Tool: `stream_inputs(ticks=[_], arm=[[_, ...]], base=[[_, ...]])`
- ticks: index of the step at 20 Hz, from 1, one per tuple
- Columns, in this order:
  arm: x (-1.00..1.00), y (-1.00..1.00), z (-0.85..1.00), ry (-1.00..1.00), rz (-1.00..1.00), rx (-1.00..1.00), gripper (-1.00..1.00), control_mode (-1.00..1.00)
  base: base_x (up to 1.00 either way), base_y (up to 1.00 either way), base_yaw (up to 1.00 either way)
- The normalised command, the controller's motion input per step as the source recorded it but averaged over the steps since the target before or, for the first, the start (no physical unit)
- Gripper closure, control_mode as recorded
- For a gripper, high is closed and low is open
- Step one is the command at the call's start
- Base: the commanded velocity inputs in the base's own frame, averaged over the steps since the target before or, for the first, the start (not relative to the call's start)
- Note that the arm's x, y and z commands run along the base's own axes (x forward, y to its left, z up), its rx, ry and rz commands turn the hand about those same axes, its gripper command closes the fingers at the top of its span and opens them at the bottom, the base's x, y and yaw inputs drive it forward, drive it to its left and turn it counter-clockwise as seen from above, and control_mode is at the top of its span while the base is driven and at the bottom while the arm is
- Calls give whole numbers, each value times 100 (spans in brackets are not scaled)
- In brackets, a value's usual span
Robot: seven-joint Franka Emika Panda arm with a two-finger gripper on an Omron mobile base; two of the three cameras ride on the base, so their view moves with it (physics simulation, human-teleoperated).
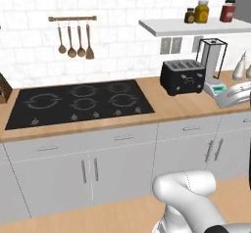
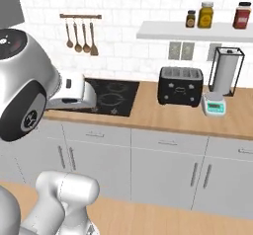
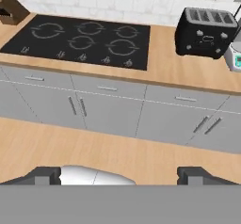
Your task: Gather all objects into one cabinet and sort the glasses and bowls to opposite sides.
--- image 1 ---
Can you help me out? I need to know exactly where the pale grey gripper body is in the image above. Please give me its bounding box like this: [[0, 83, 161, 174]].
[[215, 81, 251, 110]]

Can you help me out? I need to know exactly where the grey cabinet door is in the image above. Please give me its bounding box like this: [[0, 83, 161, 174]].
[[87, 141, 158, 207], [152, 132, 218, 192], [10, 151, 94, 218], [205, 126, 251, 181]]

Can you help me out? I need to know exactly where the grey cabinet panel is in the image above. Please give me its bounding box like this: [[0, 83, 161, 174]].
[[0, 142, 32, 225]]

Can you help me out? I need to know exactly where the white and teal kitchen scale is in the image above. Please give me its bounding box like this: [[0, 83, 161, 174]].
[[203, 78, 228, 100]]

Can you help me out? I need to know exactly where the grey drawer front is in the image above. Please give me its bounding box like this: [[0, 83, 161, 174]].
[[156, 115, 223, 143], [85, 122, 160, 154], [2, 132, 90, 163], [217, 110, 251, 134]]

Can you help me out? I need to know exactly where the black toaster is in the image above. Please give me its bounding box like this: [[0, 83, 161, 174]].
[[159, 59, 207, 97]]

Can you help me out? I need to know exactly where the red jar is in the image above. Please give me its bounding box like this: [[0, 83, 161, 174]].
[[219, 0, 236, 23]]

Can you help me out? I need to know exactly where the yellow jar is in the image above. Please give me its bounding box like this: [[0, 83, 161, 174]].
[[194, 0, 211, 24]]

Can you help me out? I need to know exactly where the small brown jar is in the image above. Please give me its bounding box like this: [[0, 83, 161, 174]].
[[183, 7, 196, 24]]

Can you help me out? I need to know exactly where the wooden spatula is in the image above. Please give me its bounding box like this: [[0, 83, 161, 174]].
[[85, 23, 96, 61]]

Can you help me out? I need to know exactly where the black hob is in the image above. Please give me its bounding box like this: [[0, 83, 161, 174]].
[[4, 78, 156, 131]]

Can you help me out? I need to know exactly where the wooden ladle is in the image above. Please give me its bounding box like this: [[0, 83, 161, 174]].
[[67, 24, 77, 59], [76, 24, 87, 58]]

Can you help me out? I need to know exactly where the small wooden spoon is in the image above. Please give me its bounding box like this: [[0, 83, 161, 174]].
[[57, 25, 68, 55]]

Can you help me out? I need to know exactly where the brown knife block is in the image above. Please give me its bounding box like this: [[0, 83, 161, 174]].
[[0, 72, 14, 105]]

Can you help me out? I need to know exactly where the black wire paper towel holder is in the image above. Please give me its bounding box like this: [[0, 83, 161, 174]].
[[195, 37, 228, 81]]

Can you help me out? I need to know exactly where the silver door handle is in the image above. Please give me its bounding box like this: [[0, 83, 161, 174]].
[[80, 159, 88, 184], [93, 157, 100, 182], [213, 137, 225, 162], [204, 139, 215, 163]]

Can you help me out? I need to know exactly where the grey wall outlet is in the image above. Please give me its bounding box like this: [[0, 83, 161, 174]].
[[191, 35, 205, 53], [171, 36, 183, 55], [159, 36, 173, 56]]

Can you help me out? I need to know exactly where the white wall shelf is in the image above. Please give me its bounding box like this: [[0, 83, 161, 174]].
[[138, 17, 251, 37]]

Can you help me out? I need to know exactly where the grey wall cabinet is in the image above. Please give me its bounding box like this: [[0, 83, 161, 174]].
[[233, 0, 251, 24]]

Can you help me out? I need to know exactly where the wooden utensil rail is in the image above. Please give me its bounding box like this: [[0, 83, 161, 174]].
[[48, 15, 98, 23]]

